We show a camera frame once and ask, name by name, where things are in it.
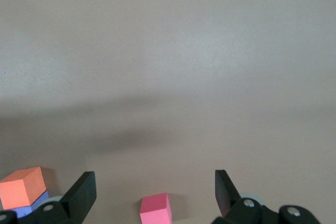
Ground brown paper table cover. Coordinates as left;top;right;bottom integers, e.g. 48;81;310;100
0;0;336;224

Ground red foam cube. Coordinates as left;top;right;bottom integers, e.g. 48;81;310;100
139;192;173;224

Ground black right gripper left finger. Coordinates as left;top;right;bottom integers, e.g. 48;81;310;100
0;171;98;224

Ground orange foam cube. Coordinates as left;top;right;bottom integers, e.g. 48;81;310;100
0;166;47;210

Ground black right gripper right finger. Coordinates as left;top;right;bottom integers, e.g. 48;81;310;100
211;169;320;224

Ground purple foam cube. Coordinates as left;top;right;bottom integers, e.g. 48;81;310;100
10;190;50;219

